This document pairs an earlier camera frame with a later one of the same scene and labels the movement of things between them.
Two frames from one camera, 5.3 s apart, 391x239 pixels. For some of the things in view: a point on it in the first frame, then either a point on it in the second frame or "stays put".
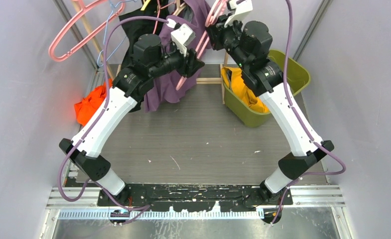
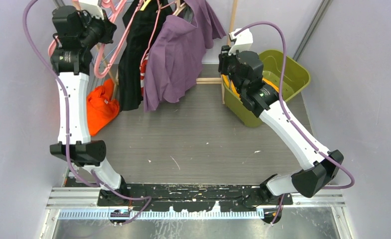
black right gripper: [217, 30] to [224, 58]
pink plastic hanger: [216, 6] to [117, 5]
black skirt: [130, 30] stays put
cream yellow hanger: [145, 3] stays put
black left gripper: [189, 67] to [107, 27]
